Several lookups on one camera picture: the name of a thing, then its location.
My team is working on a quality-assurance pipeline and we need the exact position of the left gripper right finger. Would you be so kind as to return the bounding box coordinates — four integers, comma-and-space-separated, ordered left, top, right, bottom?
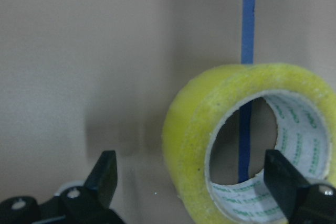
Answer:
264, 149, 311, 219

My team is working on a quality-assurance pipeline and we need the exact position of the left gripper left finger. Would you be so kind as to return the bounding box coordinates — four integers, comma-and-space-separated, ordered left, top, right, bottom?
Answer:
84, 151, 117, 208

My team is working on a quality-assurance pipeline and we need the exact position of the yellow tape roll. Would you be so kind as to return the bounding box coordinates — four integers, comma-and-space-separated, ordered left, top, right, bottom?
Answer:
162, 63, 335, 223

